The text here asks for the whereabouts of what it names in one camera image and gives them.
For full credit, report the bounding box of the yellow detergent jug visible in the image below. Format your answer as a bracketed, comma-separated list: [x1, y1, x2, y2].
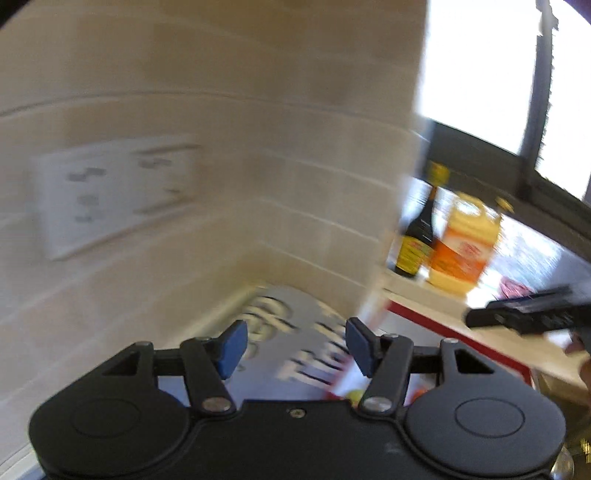
[428, 193, 502, 297]

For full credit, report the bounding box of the dark soy sauce bottle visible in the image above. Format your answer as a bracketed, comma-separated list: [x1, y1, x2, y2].
[394, 162, 450, 278]

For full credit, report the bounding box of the red plastic basket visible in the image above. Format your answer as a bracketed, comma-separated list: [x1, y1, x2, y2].
[498, 276, 534, 300]

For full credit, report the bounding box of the dark window frame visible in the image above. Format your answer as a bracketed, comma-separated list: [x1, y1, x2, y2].
[424, 1, 590, 261]

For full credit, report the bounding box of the small mandarin orange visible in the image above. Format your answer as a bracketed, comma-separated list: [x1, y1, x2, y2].
[410, 389, 428, 403]

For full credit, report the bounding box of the green apple right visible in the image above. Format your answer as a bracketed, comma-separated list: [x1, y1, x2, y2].
[345, 389, 365, 408]

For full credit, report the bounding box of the person's right hand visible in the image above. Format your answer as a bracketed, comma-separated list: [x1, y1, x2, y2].
[564, 332, 587, 355]

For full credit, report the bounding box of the white wall socket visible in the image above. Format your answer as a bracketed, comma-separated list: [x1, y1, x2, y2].
[34, 134, 201, 260]

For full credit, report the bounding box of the red white cardboard box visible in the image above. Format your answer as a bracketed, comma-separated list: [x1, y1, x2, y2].
[322, 292, 537, 407]

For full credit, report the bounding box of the light blue printed mat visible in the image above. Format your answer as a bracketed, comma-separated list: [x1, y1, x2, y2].
[167, 285, 352, 405]

